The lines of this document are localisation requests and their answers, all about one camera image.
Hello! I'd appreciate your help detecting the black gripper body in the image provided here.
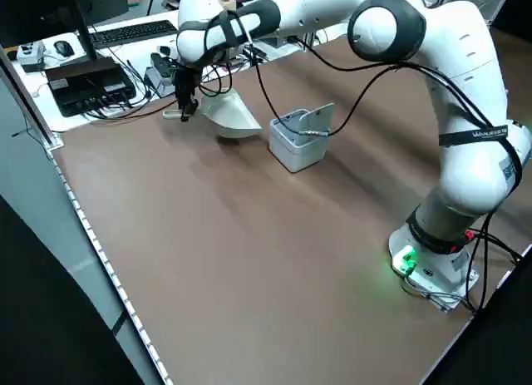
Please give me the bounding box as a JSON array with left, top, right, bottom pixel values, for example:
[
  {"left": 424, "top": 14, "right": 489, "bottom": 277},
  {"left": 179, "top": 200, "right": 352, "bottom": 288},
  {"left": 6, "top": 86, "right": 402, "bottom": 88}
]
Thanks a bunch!
[{"left": 173, "top": 63, "right": 204, "bottom": 96}]

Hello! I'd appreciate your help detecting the pale green plastic dustpan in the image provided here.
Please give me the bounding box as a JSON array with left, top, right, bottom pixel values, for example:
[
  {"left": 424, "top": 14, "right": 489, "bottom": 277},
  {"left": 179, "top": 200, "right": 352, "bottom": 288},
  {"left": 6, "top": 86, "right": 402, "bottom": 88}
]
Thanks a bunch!
[{"left": 162, "top": 89, "right": 264, "bottom": 140}]

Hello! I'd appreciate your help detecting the white trash can open lid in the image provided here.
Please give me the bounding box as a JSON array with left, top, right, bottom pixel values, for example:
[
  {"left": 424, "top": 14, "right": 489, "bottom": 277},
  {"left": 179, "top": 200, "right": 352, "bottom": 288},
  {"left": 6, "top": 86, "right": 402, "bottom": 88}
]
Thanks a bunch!
[{"left": 268, "top": 102, "right": 336, "bottom": 174}]

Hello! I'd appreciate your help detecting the black power strip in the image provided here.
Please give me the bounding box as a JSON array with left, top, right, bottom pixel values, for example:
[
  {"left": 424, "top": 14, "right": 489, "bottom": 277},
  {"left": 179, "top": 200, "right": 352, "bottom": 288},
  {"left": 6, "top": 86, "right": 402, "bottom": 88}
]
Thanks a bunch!
[{"left": 149, "top": 52, "right": 178, "bottom": 79}]

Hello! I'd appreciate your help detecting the grey power adapter box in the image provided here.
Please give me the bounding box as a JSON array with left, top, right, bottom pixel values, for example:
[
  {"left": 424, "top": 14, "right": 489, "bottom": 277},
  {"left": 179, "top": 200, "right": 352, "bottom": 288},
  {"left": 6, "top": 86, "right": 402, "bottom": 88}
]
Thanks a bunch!
[{"left": 144, "top": 67, "right": 178, "bottom": 98}]

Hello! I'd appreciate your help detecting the black computer keyboard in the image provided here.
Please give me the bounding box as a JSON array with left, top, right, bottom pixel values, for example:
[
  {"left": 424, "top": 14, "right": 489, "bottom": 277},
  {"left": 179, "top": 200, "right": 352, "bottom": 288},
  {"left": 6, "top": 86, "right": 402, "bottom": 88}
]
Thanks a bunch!
[{"left": 88, "top": 20, "right": 179, "bottom": 50}]

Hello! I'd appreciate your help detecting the black electronics box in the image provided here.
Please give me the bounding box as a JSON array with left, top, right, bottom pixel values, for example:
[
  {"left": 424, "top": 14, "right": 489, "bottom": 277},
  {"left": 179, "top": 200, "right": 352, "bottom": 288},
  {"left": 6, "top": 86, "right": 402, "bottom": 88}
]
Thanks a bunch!
[{"left": 44, "top": 57, "right": 137, "bottom": 118}]

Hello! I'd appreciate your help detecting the black monitor stand pole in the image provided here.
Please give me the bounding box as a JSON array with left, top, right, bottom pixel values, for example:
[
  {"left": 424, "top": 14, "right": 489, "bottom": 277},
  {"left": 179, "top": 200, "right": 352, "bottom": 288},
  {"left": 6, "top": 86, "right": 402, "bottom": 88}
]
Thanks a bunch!
[{"left": 68, "top": 0, "right": 100, "bottom": 66}]

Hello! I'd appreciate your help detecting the small white device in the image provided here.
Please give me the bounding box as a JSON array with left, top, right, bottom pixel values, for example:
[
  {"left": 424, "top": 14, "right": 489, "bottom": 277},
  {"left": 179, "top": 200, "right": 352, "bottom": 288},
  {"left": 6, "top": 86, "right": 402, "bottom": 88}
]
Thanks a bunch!
[{"left": 16, "top": 42, "right": 46, "bottom": 73}]

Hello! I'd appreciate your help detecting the black computer monitor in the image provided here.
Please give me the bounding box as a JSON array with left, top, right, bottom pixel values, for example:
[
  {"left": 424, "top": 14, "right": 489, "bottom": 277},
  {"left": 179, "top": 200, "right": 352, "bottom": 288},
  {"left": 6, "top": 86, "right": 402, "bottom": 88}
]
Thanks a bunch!
[{"left": 0, "top": 0, "right": 129, "bottom": 49}]

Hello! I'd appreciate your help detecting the open aluminium case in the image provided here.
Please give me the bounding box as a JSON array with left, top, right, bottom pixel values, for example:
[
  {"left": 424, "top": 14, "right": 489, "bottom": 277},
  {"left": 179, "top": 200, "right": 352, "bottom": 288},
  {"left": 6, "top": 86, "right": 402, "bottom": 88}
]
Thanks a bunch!
[{"left": 440, "top": 0, "right": 511, "bottom": 27}]

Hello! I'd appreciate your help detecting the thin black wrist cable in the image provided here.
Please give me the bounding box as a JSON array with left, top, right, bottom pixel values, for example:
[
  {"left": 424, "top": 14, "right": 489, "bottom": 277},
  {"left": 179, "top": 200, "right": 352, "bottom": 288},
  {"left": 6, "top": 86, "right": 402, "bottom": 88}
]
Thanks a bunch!
[{"left": 198, "top": 56, "right": 234, "bottom": 98}]

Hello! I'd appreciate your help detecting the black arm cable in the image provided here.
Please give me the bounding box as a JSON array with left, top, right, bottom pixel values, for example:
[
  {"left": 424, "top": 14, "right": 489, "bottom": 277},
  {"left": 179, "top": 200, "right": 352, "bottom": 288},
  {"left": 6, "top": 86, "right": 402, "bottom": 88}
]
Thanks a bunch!
[{"left": 243, "top": 27, "right": 520, "bottom": 136}]

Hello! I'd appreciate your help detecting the aluminium camera post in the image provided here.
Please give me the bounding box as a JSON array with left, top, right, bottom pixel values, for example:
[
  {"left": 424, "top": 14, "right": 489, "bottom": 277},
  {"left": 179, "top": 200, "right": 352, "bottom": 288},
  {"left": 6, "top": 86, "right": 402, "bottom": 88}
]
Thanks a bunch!
[{"left": 0, "top": 43, "right": 64, "bottom": 158}]

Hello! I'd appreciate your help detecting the black base cable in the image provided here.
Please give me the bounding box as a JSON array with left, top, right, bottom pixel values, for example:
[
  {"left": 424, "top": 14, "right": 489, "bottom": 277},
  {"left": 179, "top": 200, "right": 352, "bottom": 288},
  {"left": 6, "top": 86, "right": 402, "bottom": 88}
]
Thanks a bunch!
[{"left": 468, "top": 216, "right": 525, "bottom": 315}]

